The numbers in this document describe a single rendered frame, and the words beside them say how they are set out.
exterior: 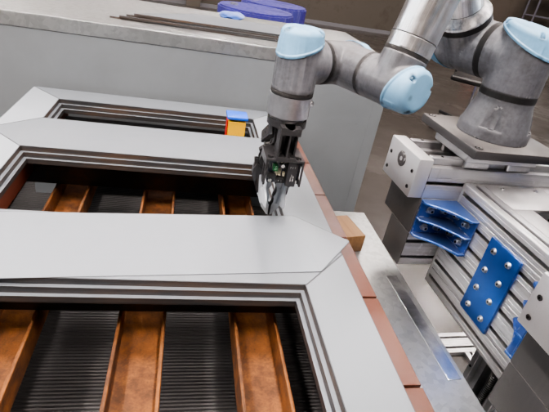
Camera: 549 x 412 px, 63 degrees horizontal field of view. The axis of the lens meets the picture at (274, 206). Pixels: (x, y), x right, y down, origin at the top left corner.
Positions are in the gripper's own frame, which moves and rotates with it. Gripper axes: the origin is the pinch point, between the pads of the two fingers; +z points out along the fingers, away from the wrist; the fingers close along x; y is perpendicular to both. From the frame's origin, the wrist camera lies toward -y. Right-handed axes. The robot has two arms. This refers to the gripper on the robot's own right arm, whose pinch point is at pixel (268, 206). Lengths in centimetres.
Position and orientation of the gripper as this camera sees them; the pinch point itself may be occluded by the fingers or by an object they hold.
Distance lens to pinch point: 92.1
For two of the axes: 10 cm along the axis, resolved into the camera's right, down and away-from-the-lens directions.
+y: 1.5, 5.1, -8.5
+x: 9.8, 0.6, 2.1
